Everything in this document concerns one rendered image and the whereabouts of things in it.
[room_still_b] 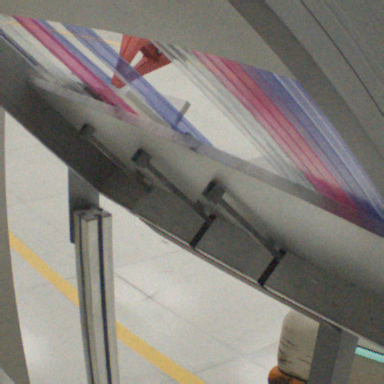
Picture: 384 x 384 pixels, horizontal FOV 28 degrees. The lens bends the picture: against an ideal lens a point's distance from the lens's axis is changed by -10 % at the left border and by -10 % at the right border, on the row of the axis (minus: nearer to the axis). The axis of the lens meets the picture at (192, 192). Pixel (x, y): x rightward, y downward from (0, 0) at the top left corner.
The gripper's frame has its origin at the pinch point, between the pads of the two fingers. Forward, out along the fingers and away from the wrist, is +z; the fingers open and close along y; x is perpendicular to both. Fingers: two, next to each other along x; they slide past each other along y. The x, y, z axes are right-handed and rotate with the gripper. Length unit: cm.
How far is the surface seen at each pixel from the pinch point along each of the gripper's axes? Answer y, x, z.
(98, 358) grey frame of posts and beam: 1.0, 23.9, 32.0
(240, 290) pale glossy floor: -66, 116, 4
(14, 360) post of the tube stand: -17, 25, 44
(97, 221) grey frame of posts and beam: -0.3, 10.7, 15.3
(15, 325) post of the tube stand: -17.1, 21.5, 37.8
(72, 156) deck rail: 2.6, -0.5, 11.2
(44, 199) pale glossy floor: -156, 107, 14
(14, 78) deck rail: 2.4, -14.8, 8.8
